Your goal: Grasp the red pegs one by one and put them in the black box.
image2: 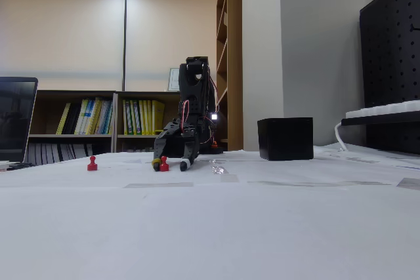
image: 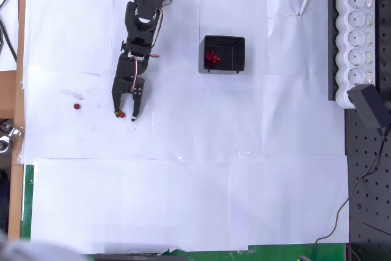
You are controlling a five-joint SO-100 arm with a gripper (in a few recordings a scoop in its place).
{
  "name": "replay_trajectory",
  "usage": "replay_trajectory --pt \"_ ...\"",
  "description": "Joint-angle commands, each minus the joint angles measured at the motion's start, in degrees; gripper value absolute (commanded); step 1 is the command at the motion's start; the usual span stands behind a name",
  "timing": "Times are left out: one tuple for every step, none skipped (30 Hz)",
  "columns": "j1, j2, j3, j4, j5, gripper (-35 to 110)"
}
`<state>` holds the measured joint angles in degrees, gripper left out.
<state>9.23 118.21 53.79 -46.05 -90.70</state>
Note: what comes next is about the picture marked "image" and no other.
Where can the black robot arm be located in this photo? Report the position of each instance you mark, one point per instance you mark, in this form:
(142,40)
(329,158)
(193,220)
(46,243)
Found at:
(146,13)

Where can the black open box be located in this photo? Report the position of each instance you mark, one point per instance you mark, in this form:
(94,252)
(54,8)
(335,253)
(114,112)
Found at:
(235,56)

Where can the wooden table edge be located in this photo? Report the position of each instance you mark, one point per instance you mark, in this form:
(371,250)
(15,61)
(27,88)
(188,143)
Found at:
(16,90)

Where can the white paper table cover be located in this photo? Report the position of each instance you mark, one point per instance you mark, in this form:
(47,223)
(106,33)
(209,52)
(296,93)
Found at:
(183,197)

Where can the silver metal clamp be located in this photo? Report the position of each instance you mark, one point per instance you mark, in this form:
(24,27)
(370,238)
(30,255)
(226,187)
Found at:
(6,143)

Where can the green cutting mat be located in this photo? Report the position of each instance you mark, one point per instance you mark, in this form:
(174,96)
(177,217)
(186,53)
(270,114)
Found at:
(27,200)

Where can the blurry grey object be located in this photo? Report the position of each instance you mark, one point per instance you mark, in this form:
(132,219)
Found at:
(30,248)

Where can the white power strip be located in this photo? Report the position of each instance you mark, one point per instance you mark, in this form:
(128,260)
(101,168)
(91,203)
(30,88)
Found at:
(355,38)

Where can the black power adapter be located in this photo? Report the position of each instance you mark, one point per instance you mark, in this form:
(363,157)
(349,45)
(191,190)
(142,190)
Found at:
(365,105)

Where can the black pegboard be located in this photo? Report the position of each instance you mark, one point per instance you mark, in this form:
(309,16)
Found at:
(369,197)

